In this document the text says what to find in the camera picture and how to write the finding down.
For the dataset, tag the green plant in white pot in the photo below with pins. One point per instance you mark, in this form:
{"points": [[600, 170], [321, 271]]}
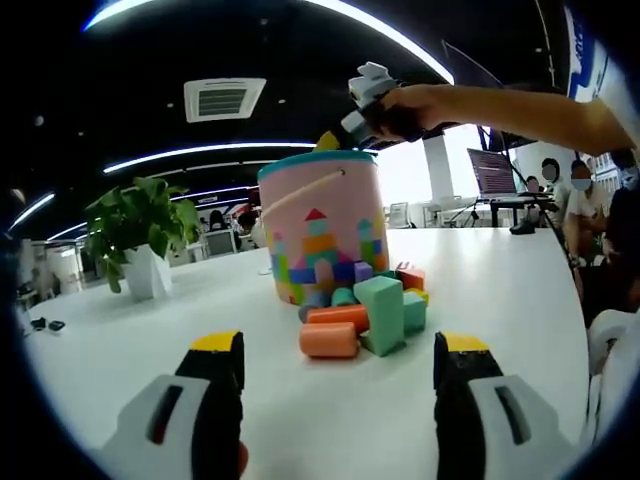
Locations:
{"points": [[140, 215]]}

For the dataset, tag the small black device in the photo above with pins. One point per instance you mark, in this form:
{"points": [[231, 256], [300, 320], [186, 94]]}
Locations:
{"points": [[38, 324], [56, 326]]}

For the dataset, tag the ceiling air conditioner vent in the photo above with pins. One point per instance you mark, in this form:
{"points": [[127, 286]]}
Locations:
{"points": [[222, 100]]}

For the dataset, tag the ceiling light strip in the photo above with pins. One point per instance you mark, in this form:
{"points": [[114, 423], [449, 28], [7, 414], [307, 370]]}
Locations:
{"points": [[115, 12], [35, 207], [200, 150], [400, 37]]}

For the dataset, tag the dark display screen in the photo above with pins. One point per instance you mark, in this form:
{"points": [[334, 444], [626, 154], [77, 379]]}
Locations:
{"points": [[492, 172]]}

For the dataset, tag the pile of colourful toy blocks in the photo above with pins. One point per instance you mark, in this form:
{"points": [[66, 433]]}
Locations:
{"points": [[335, 314]]}

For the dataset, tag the grey computer monitor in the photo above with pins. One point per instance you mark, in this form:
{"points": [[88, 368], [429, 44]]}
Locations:
{"points": [[221, 242]]}

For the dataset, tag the teal toy cylinder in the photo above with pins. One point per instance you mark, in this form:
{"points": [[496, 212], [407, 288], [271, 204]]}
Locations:
{"points": [[342, 297]]}

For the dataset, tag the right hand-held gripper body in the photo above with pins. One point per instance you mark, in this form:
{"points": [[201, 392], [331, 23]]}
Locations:
{"points": [[372, 80]]}

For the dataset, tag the white chair armrest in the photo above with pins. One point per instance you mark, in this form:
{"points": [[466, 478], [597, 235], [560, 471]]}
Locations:
{"points": [[602, 325]]}

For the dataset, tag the person in white shirt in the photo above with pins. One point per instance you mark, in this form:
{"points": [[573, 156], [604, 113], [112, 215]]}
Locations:
{"points": [[617, 400]]}

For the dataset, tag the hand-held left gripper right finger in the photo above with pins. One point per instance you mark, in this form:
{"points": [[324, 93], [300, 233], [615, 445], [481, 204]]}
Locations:
{"points": [[465, 380]]}

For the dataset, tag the black stand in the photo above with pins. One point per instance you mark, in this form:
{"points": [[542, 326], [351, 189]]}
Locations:
{"points": [[520, 201]]}

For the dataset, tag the blue white wall display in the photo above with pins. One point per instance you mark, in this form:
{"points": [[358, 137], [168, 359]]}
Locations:
{"points": [[582, 60]]}

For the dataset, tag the pink toy storage bucket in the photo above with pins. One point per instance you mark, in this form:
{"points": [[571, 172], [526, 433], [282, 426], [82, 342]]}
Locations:
{"points": [[340, 220]]}

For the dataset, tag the white office chair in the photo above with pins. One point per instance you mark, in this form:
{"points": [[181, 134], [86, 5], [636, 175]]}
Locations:
{"points": [[400, 215]]}

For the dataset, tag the tall green toy block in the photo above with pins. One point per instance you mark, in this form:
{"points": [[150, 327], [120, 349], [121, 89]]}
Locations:
{"points": [[382, 310]]}

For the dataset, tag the person's right hand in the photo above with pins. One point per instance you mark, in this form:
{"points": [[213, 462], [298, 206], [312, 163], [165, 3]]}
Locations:
{"points": [[415, 102]]}

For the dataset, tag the light orange toy cylinder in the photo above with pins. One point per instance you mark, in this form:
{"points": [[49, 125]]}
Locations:
{"points": [[327, 340]]}

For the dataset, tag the white table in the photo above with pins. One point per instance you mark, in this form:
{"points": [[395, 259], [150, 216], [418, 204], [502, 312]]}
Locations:
{"points": [[150, 340]]}

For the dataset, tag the person's left hand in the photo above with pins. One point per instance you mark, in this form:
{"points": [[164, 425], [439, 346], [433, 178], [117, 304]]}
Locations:
{"points": [[243, 457]]}

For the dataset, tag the grey toy cylinder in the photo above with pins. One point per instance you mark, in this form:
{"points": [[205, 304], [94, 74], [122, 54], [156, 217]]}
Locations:
{"points": [[312, 302]]}

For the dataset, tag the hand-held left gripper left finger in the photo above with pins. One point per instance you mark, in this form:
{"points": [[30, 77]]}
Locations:
{"points": [[210, 380]]}

